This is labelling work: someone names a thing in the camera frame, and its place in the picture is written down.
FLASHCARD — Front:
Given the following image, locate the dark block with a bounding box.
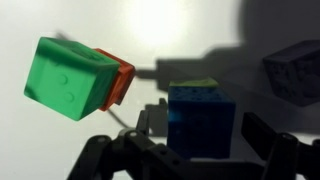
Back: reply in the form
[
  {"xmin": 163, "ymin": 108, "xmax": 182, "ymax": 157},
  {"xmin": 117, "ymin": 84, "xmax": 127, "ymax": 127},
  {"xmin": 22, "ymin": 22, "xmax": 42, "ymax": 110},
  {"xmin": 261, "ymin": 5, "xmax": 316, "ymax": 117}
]
[{"xmin": 262, "ymin": 39, "xmax": 320, "ymax": 108}]

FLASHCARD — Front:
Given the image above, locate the blue block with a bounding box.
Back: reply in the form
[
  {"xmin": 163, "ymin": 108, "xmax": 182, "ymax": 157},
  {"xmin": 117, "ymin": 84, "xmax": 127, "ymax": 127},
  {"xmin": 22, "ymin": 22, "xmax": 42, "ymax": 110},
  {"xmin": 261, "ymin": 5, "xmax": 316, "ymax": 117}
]
[{"xmin": 166, "ymin": 81, "xmax": 237, "ymax": 160}]

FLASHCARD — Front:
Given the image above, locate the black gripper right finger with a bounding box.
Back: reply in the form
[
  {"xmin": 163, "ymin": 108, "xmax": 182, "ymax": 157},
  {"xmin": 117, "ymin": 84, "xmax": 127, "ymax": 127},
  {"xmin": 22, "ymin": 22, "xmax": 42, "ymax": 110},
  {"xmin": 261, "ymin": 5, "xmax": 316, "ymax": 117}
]
[{"xmin": 241, "ymin": 112, "xmax": 320, "ymax": 180}]

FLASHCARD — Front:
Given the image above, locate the orange red block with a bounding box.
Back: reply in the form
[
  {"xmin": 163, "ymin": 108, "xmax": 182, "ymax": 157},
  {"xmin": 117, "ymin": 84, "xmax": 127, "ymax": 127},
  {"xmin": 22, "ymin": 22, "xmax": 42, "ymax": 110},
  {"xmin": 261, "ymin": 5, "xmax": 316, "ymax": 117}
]
[{"xmin": 93, "ymin": 48, "xmax": 136, "ymax": 113}]

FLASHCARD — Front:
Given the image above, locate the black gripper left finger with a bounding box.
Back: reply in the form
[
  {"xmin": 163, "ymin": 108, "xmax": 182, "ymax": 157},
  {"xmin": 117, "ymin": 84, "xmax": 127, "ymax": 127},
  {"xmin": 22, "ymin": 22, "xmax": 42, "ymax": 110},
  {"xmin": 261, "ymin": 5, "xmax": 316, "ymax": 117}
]
[{"xmin": 66, "ymin": 109, "xmax": 191, "ymax": 180}]

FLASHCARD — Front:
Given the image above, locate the lime green block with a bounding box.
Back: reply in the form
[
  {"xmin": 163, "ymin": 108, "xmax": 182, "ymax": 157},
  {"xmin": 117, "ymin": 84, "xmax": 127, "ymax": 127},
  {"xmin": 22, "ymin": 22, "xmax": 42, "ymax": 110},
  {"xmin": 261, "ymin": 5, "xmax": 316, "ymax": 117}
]
[{"xmin": 169, "ymin": 77, "xmax": 220, "ymax": 88}]

